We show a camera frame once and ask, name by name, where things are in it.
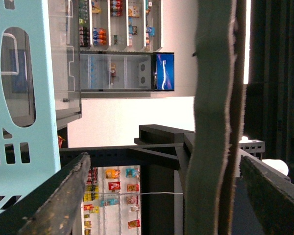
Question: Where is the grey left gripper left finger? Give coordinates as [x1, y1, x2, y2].
[0, 152, 91, 235]

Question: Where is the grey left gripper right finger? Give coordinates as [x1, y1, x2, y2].
[184, 0, 243, 235]

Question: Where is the light blue basket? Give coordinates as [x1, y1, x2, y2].
[0, 0, 60, 213]

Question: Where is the white supermarket shelf left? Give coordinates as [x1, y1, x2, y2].
[79, 0, 164, 52]

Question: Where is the black metal shelf rack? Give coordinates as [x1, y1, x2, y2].
[0, 0, 294, 235]

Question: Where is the glass door drinks fridge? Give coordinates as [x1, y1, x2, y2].
[80, 52, 175, 92]

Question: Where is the white pegboard snack wall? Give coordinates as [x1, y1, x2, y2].
[81, 165, 142, 235]

